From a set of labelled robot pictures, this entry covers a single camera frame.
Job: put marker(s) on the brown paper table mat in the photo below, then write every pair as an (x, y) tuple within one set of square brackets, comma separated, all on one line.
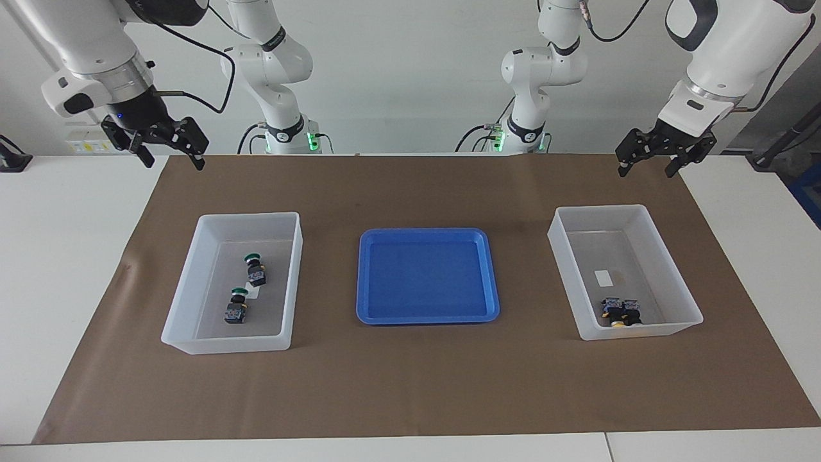
[(410, 385)]

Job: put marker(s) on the translucent white plastic box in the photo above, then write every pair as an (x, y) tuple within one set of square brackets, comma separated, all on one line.
[(186, 321), (673, 282)]

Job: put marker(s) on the yellow push button switch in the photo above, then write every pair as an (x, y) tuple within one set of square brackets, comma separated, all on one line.
[(612, 311), (633, 311)]

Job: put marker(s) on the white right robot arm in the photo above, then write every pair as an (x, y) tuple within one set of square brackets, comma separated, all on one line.
[(83, 38)]

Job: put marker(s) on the white wall socket strip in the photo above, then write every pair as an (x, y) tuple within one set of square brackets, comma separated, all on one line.
[(86, 144)]

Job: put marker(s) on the blue plastic tray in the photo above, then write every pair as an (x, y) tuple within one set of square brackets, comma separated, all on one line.
[(426, 276)]

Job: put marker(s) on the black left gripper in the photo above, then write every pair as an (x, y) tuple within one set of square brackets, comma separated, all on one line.
[(670, 144)]

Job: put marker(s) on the black clamp device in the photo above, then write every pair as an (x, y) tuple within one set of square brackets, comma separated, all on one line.
[(13, 160)]

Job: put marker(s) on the green push button switch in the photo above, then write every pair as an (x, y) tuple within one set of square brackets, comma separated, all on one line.
[(236, 311), (258, 276)]

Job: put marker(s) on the small white label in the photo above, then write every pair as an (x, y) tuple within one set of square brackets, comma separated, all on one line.
[(603, 278), (254, 293)]

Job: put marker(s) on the blue crate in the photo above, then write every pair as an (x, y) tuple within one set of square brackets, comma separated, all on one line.
[(809, 199)]

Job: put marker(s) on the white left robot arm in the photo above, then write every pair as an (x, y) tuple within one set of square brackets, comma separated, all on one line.
[(737, 45)]

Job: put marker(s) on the black pole stand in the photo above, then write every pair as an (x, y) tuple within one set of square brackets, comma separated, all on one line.
[(766, 157)]

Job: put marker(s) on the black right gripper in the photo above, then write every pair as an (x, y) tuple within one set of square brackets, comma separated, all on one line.
[(135, 112)]

